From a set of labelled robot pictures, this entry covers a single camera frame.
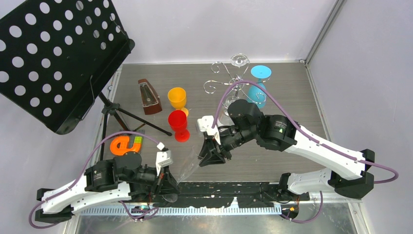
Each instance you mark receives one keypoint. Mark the green lego brick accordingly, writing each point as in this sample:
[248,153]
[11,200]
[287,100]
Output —
[137,140]

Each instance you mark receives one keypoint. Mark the blue wine glass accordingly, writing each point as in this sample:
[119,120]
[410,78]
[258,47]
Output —
[256,95]

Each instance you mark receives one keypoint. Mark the orange letter toy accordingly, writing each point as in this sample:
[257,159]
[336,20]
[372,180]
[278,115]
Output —
[119,149]

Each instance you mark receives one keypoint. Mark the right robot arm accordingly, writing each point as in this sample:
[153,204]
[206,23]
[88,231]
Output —
[343,170]

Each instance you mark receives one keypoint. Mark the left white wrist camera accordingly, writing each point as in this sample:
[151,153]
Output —
[163,159]

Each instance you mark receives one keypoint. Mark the brown wooden metronome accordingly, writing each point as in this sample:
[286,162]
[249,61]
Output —
[150,99]

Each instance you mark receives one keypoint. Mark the clear wine glass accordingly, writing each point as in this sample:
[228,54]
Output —
[189,165]
[240,61]
[224,119]

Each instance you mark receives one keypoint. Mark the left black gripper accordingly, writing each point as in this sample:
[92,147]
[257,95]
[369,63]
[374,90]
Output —
[168,184]

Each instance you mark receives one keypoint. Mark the yellow wine glass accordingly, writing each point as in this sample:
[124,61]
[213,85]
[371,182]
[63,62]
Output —
[177,97]

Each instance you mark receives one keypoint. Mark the black perforated music stand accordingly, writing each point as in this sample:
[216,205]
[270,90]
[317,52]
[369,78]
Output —
[56,57]

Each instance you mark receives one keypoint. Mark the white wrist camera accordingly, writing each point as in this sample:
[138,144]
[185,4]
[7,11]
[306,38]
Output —
[163,159]
[205,125]

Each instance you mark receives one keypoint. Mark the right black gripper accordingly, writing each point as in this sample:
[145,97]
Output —
[211,153]

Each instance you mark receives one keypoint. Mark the red wine glass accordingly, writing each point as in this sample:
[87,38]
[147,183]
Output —
[177,120]

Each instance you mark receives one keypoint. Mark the clear wine glass front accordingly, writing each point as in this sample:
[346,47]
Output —
[224,119]

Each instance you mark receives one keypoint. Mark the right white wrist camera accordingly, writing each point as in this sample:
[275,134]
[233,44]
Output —
[205,125]

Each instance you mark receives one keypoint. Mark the clear wine glass back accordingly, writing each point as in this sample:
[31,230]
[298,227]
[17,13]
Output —
[240,61]

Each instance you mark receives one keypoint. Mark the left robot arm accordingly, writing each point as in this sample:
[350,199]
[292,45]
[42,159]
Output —
[122,178]

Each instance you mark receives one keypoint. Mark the chrome wine glass rack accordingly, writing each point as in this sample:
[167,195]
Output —
[208,88]

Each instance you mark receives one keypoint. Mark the grey lego baseplate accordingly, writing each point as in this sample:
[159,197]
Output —
[126,137]

